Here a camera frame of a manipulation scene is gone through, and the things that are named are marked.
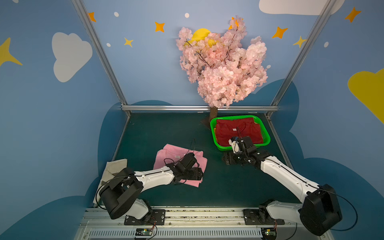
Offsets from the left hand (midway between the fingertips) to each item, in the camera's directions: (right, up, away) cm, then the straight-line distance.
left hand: (199, 172), depth 86 cm
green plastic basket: (+45, +21, +12) cm, 51 cm away
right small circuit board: (+34, -26, -14) cm, 45 cm away
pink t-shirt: (-19, +9, +10) cm, 23 cm away
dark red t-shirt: (+20, +25, +17) cm, 36 cm away
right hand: (+17, +10, -1) cm, 20 cm away
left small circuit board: (-28, -25, -15) cm, 40 cm away
